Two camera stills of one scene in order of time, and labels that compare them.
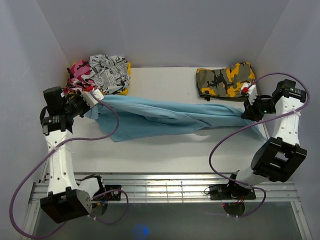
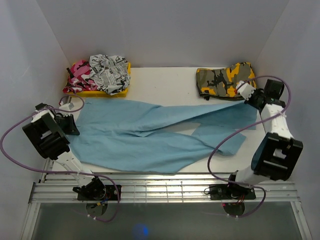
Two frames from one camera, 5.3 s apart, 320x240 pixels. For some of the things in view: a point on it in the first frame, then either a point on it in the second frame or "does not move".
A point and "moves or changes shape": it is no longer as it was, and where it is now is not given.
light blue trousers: [126, 118] moves or changes shape
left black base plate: [113, 195] does not move
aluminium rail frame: [173, 187] does not move
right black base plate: [218, 192] does not move
